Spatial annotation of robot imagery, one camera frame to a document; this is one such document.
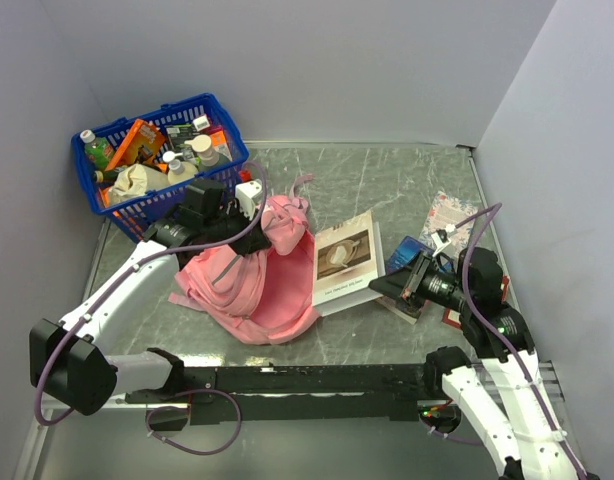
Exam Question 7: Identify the pink carton box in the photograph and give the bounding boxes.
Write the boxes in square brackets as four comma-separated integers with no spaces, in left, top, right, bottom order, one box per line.
[205,126,232,159]

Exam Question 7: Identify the white coffee cover book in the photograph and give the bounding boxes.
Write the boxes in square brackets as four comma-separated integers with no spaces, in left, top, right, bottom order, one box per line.
[312,210,385,317]

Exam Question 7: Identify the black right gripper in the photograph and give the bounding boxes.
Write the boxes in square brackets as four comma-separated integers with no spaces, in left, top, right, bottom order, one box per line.
[368,249,473,313]

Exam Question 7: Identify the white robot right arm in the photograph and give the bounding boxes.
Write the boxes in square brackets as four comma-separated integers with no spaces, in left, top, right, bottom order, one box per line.
[369,247,594,479]

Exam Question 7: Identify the green drink bottle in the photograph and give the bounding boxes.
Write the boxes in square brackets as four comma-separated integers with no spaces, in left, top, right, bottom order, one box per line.
[80,130,115,171]

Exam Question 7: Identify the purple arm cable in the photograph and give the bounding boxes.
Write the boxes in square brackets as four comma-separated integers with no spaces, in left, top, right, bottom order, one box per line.
[34,160,269,455]
[419,202,588,480]

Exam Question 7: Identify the floral pink notebook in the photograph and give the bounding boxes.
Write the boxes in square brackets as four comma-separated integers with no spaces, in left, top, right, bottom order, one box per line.
[418,191,478,256]

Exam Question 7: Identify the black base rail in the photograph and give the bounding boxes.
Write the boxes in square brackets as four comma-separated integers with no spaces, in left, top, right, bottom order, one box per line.
[125,347,473,425]

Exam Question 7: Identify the pink student backpack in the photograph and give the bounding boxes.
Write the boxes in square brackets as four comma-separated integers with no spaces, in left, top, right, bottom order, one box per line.
[169,174,319,345]

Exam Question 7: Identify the black packaged box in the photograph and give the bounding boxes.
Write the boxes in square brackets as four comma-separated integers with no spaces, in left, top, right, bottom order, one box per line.
[165,114,211,152]

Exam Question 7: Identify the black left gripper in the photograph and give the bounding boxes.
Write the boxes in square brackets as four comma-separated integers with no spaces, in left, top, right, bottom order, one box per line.
[202,198,269,256]

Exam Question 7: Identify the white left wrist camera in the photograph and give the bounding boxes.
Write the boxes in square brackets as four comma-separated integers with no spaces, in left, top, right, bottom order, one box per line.
[235,170,263,220]

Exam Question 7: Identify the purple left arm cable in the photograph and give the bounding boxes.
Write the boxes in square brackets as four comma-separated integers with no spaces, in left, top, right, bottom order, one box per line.
[34,160,269,455]

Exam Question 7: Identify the blue plastic shopping basket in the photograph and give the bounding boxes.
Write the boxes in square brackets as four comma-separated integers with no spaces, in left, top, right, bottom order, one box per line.
[71,93,249,243]

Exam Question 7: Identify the orange snack box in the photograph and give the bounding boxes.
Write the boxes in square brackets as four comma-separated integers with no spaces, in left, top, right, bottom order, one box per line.
[106,119,166,171]

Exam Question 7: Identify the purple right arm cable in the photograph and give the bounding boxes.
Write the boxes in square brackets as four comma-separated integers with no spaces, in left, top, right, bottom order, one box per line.
[419,202,588,480]

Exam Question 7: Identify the blue Jane Eyre book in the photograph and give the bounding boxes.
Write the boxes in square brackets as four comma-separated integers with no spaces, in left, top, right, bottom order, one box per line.
[375,236,430,325]

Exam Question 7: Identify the grey pump bottle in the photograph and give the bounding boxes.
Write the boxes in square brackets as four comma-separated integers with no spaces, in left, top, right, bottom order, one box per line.
[184,134,231,173]

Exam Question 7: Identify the beige cloth bag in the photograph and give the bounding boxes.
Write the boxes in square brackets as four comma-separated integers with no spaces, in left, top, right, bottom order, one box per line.
[106,164,170,206]

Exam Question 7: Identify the cream lotion bottle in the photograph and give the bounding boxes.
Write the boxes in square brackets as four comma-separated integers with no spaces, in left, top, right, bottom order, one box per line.
[162,151,198,185]

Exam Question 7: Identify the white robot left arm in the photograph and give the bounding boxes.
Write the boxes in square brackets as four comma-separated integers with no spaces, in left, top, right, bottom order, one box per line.
[29,178,269,425]

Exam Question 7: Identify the red framed card book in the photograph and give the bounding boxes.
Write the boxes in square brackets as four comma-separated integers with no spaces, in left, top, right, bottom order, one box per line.
[442,275,510,330]

